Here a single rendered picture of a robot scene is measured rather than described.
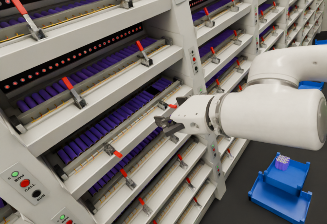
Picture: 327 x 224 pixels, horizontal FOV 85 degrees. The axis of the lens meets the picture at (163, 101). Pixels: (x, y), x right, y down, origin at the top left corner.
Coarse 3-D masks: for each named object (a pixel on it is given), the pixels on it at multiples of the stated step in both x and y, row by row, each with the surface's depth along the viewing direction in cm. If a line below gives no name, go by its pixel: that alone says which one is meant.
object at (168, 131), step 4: (176, 124) 39; (180, 124) 39; (164, 128) 40; (168, 128) 39; (172, 128) 39; (176, 128) 39; (180, 128) 39; (164, 132) 39; (168, 132) 38; (172, 132) 39
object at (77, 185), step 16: (176, 80) 84; (192, 80) 80; (176, 96) 79; (112, 112) 74; (160, 112) 72; (144, 128) 67; (112, 144) 62; (128, 144) 62; (48, 160) 59; (96, 160) 58; (112, 160) 59; (64, 176) 53; (80, 176) 54; (96, 176) 56; (80, 192) 54
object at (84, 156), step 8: (168, 88) 79; (160, 96) 76; (152, 104) 73; (136, 112) 70; (144, 112) 71; (128, 120) 67; (120, 128) 64; (104, 136) 62; (112, 136) 63; (96, 144) 60; (88, 152) 58; (80, 160) 56; (64, 168) 54; (72, 168) 55
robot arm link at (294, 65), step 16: (288, 48) 28; (304, 48) 26; (320, 48) 24; (256, 64) 30; (272, 64) 28; (288, 64) 27; (304, 64) 26; (320, 64) 25; (288, 80) 27; (304, 80) 30; (320, 80) 28
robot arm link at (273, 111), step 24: (240, 96) 30; (264, 96) 27; (288, 96) 25; (312, 96) 23; (240, 120) 29; (264, 120) 26; (288, 120) 23; (312, 120) 22; (288, 144) 25; (312, 144) 23
